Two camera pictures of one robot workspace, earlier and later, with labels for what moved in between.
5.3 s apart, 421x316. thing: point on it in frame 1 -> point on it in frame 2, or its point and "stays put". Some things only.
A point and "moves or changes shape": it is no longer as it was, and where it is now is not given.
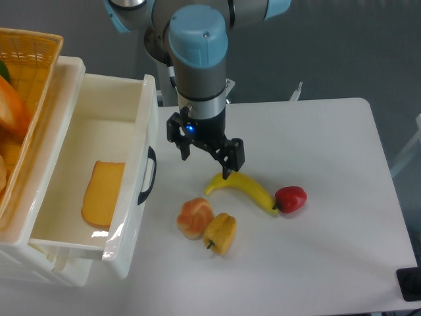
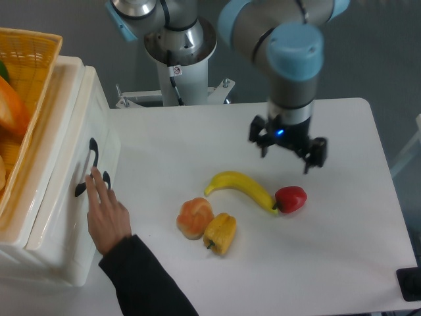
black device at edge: (409, 282) stays put
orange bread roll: (193, 217) stays put
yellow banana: (240, 180) stays put
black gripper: (211, 132) -> (273, 131)
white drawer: (114, 120) moves or changes shape
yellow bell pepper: (219, 232) stays put
